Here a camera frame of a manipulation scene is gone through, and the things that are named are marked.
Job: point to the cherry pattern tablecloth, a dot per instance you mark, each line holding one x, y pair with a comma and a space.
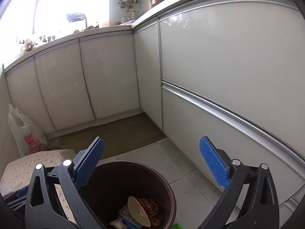
16, 180

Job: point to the white plastic shopping bag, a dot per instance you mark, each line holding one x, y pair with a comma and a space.
28, 136

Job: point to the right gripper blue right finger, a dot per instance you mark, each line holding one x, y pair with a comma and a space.
260, 208

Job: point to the instant noodle cup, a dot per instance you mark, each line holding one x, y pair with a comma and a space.
143, 210

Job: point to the brown round trash bin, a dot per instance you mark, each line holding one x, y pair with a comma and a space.
112, 183

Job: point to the white kitchen base cabinets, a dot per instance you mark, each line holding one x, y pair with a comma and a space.
232, 70

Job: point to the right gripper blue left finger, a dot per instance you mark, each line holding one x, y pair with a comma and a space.
89, 162

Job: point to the green floor mat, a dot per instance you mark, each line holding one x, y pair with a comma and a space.
120, 136

